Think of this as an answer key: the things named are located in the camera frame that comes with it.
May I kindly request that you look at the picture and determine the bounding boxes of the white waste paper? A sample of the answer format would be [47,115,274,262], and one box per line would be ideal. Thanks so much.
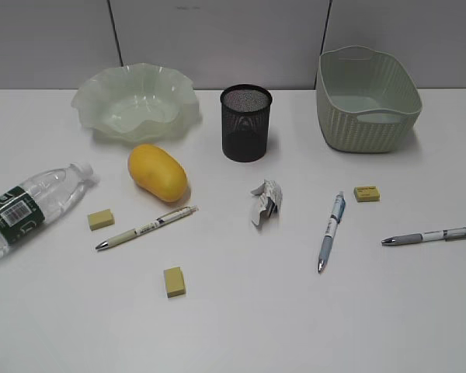
[250,180,283,227]

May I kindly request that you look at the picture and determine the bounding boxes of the beige ballpoint pen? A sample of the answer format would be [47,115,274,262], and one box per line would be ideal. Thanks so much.
[95,206,198,252]

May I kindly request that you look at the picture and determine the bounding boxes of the yellow mango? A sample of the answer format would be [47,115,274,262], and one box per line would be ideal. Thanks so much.
[127,144,188,203]

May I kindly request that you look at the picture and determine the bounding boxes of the clear water bottle green label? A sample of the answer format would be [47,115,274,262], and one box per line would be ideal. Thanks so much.
[0,163,99,258]

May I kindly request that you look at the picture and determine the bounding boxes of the grey white ballpoint pen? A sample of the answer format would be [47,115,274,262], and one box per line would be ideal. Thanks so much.
[381,227,466,246]

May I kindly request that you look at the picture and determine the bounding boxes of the black mesh pen holder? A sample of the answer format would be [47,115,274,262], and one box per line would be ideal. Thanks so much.
[220,84,273,162]

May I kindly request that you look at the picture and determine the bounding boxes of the yellow eraser front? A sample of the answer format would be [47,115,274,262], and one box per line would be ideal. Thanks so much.
[164,267,186,298]

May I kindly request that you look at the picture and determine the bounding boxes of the yellow eraser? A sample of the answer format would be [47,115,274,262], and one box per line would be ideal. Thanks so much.
[88,209,115,231]
[353,186,381,203]
[164,267,186,298]

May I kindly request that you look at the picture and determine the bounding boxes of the light blue ballpoint pen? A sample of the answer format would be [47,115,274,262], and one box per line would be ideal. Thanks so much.
[317,191,346,274]

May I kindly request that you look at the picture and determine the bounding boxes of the pale green wavy plate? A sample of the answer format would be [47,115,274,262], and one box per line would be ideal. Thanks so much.
[71,63,201,144]

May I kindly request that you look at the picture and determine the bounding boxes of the yellow eraser left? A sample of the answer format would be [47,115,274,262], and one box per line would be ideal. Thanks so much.
[88,209,115,231]

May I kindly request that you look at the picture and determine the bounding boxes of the yellow eraser right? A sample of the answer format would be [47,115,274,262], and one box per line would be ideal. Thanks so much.
[353,186,381,203]

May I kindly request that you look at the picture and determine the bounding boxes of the pale green woven basket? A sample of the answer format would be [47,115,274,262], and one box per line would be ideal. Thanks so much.
[316,46,423,153]

